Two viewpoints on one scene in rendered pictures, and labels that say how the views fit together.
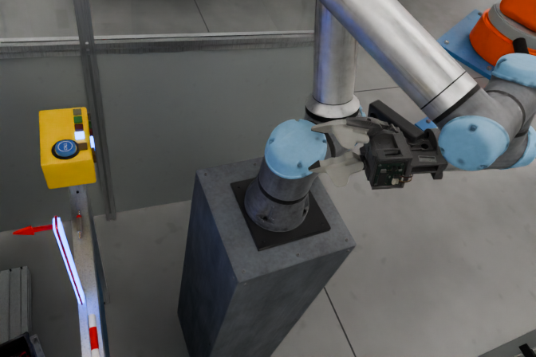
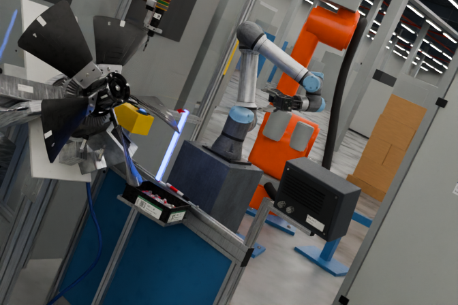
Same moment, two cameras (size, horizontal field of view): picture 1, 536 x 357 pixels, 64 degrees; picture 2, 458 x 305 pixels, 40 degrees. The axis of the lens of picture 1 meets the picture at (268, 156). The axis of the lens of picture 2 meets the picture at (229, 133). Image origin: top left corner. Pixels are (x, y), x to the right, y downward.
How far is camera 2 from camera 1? 243 cm
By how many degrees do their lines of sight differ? 43
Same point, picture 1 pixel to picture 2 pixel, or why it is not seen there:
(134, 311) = not seen: outside the picture
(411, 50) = (290, 60)
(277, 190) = (236, 132)
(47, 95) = not seen: hidden behind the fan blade
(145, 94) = not seen: hidden behind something
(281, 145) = (238, 109)
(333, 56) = (250, 80)
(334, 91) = (250, 95)
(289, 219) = (238, 151)
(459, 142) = (309, 82)
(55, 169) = (141, 119)
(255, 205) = (223, 146)
